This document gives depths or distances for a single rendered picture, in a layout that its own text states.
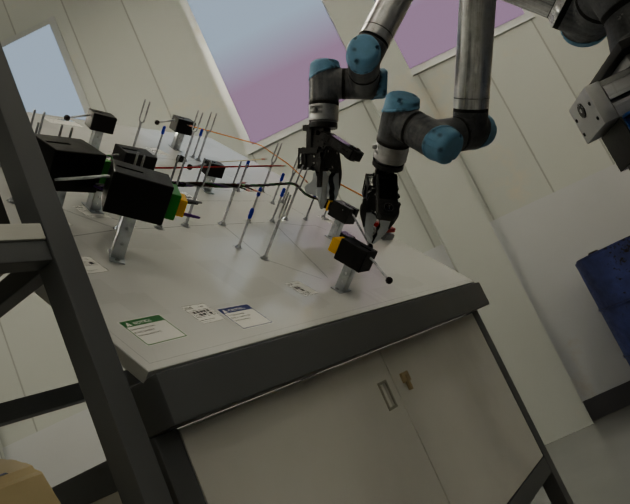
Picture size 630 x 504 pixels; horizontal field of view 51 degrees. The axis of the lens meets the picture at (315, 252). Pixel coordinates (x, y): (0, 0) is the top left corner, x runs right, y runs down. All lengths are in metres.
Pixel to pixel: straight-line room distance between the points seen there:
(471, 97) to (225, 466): 0.92
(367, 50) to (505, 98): 3.00
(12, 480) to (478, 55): 1.14
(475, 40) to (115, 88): 3.71
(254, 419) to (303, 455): 0.10
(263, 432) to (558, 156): 3.64
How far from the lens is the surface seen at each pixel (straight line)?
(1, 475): 0.76
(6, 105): 0.87
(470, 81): 1.46
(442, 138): 1.35
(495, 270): 4.09
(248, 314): 1.04
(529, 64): 4.58
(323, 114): 1.64
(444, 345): 1.55
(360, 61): 1.51
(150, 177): 1.03
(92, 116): 1.62
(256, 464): 0.93
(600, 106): 1.52
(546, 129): 4.44
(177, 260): 1.14
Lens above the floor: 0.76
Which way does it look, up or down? 11 degrees up
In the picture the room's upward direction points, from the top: 24 degrees counter-clockwise
